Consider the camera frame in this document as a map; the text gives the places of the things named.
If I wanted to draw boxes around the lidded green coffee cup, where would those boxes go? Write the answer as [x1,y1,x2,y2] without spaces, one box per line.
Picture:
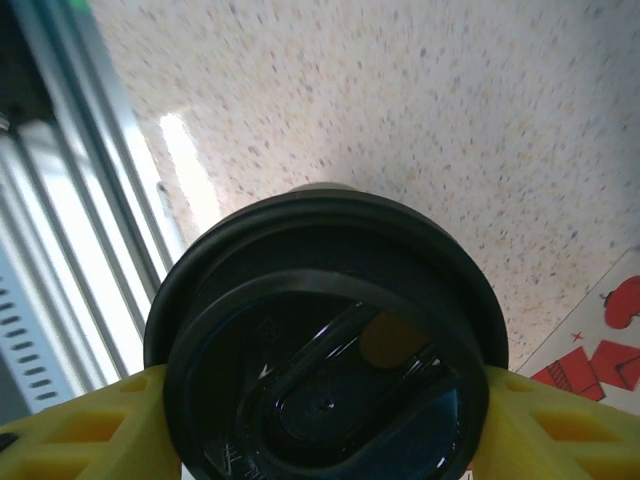
[143,182,509,480]

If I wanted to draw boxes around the slotted grey cable duct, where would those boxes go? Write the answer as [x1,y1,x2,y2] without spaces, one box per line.
[0,239,69,416]

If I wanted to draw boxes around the white red-printed paper bag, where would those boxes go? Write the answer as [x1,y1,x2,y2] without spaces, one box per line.
[514,247,640,424]

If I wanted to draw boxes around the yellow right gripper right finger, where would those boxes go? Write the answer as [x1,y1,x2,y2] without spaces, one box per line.
[472,363,640,480]

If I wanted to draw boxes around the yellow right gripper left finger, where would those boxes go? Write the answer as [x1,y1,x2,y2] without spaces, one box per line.
[0,363,184,480]

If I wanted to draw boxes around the aluminium table rail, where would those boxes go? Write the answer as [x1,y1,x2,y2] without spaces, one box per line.
[9,0,189,396]

